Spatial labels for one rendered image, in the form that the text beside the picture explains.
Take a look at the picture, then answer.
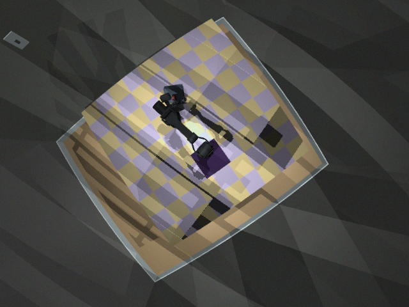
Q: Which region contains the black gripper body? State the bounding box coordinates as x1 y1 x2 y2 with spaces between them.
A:
160 93 181 119

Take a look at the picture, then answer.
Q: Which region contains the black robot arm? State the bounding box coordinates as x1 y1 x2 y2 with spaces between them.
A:
153 99 214 159

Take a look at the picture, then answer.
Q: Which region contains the dark grey panel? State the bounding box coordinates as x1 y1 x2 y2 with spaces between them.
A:
164 84 185 103

